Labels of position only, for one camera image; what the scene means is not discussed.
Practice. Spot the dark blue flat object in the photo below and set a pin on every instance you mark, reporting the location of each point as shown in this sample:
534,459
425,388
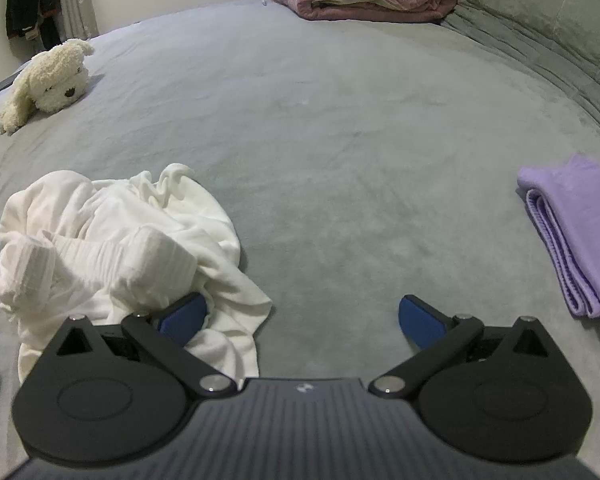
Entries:
2,86

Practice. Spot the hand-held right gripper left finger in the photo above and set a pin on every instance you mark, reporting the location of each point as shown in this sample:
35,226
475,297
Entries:
182,317

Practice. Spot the purple folded garment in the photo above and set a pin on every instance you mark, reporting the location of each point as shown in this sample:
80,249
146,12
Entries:
580,210

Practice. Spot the white garment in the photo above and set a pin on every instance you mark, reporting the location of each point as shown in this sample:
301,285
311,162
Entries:
130,220

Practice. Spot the white plush dog toy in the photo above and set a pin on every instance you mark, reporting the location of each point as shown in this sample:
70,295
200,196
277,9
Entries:
50,75

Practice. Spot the grey quilted blanket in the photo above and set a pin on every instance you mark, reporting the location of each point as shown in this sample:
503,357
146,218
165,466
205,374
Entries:
530,10

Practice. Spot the dark hanging jacket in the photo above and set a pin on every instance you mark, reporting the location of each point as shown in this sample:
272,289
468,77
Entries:
25,0

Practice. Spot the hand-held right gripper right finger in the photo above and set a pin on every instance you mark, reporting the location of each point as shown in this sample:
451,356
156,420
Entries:
420,322

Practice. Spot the beige curtain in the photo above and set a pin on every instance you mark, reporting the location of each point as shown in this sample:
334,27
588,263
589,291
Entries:
77,5

